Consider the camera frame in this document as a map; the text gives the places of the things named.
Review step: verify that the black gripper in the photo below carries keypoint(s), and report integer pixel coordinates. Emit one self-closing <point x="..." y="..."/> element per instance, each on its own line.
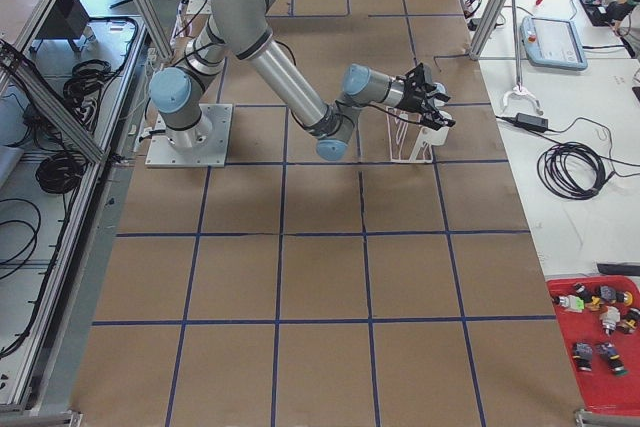
<point x="412" y="100"/>

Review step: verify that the light blue plastic cup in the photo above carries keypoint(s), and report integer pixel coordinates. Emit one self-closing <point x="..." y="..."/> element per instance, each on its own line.
<point x="440" y="96"/>

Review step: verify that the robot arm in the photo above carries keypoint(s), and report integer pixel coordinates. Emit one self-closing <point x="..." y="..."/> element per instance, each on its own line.
<point x="240" y="27"/>

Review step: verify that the black power adapter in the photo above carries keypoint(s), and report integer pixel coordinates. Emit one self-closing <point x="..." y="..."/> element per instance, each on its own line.
<point x="531" y="123"/>

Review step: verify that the blue teach pendant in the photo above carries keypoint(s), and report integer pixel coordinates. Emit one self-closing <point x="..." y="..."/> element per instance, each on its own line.
<point x="552" y="43"/>

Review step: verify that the red parts tray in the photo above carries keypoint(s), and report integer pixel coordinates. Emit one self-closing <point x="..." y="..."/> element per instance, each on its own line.
<point x="599" y="321"/>

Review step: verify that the white wire cup rack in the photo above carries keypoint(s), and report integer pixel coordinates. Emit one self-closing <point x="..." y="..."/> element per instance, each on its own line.
<point x="410" y="143"/>

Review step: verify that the aluminium frame post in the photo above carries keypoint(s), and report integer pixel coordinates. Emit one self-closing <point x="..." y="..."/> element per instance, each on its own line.
<point x="492" y="2"/>

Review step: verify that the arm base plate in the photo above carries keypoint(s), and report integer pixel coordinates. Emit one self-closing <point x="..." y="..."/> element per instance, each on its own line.
<point x="205" y="144"/>

